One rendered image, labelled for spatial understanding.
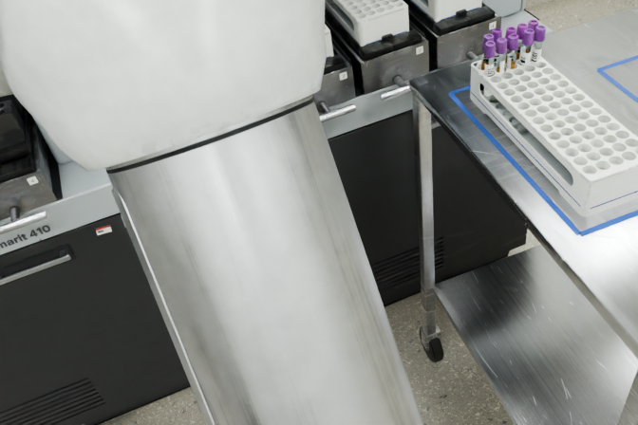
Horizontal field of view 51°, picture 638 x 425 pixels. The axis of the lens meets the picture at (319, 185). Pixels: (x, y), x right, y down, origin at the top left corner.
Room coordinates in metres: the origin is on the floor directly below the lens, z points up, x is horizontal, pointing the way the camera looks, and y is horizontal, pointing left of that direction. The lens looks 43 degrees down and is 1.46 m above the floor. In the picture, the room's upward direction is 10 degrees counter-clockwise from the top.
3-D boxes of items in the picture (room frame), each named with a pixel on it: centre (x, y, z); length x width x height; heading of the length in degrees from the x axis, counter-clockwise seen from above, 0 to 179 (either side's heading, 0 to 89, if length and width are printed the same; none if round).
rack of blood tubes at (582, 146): (0.71, -0.34, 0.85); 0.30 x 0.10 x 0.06; 12
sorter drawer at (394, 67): (1.34, -0.10, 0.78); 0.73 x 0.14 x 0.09; 14
